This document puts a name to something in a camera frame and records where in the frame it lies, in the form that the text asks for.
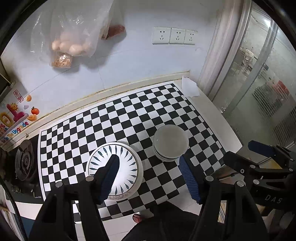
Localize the clear plastic bag with eggs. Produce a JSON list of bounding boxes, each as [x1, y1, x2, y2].
[[31, 1, 114, 59]]

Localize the foot in red sandal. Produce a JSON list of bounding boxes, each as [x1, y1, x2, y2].
[[132, 213, 145, 223]]

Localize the plain white bowl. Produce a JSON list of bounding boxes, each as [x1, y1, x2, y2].
[[153, 148, 186, 162]]

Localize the blue kitchen cabinet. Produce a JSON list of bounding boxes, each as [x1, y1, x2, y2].
[[14, 215, 38, 239]]

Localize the plain white plate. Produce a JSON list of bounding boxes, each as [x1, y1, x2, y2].
[[85, 141, 144, 202]]

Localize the white paper tissue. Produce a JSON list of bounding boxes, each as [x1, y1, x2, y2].
[[181, 76, 200, 97]]

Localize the glass sliding door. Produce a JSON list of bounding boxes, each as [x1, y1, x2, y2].
[[209, 1, 295, 162]]

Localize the colourful wall sticker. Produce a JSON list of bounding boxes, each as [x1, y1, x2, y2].
[[1, 89, 40, 147]]

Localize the blue leaf pattern plate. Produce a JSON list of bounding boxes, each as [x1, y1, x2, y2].
[[87, 143, 139, 195]]

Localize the red bag of dried food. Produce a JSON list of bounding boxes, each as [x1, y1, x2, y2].
[[101, 25, 125, 40]]

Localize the small bag of dried food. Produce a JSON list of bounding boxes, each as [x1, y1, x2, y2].
[[51, 52, 73, 69]]

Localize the black gas stove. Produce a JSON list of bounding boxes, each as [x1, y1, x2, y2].
[[1, 136, 43, 204]]

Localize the white wall socket strip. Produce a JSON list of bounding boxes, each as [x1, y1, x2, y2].
[[152, 27, 198, 45]]

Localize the black white checkered mat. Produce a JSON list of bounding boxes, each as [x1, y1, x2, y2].
[[38, 82, 225, 220]]

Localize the white bowl gold rim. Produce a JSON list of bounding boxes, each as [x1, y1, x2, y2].
[[153, 125, 189, 154]]

